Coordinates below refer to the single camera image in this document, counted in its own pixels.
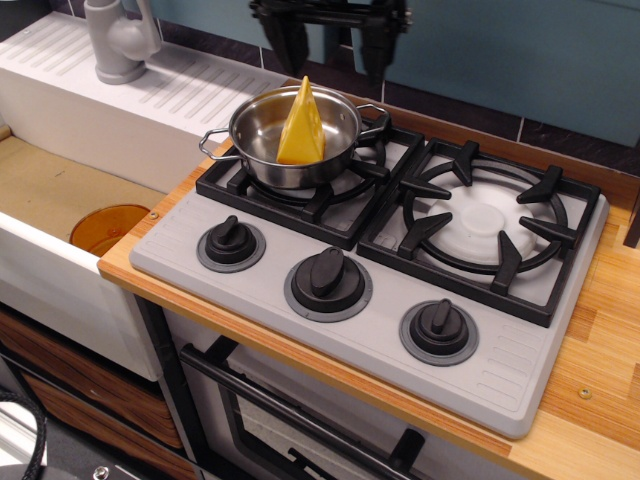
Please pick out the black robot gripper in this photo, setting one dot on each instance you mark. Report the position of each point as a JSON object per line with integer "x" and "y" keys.
{"x": 379, "y": 24}

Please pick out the yellow toy cheese wedge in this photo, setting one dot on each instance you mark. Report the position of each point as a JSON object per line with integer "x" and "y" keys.
{"x": 302, "y": 140}

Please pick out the stainless steel pot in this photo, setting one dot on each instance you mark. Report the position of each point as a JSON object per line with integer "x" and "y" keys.
{"x": 252, "y": 137}

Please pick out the black left stove knob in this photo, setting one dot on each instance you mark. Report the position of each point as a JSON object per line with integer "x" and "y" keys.
{"x": 231, "y": 246}

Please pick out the black stove knob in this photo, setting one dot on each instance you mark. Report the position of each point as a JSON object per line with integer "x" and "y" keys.
{"x": 328, "y": 287}
{"x": 231, "y": 246}
{"x": 439, "y": 333}

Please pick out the black middle stove knob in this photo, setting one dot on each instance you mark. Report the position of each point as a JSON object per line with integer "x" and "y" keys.
{"x": 328, "y": 287}

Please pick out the black right stove knob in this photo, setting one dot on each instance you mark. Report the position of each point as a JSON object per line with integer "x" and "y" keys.
{"x": 439, "y": 333}

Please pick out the grey toy stove top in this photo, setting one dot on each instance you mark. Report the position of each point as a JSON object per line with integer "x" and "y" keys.
{"x": 499, "y": 387}

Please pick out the black left burner grate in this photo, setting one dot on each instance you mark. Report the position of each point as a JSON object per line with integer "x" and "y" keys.
{"x": 330, "y": 201}

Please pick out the black burner grate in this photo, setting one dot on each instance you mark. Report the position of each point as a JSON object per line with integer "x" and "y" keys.
{"x": 330, "y": 201}
{"x": 509, "y": 236}

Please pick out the grey toy faucet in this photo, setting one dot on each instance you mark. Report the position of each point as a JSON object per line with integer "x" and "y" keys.
{"x": 121, "y": 45}

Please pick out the black right burner grate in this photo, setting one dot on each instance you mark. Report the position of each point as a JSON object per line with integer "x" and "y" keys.
{"x": 509, "y": 236}

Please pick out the white toy sink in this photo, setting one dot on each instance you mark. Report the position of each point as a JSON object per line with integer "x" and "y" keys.
{"x": 71, "y": 145}

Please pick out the toy oven door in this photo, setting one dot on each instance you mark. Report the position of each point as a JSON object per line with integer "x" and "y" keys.
{"x": 213, "y": 364}

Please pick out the wooden drawer fronts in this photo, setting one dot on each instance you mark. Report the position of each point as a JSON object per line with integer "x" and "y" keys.
{"x": 96, "y": 397}

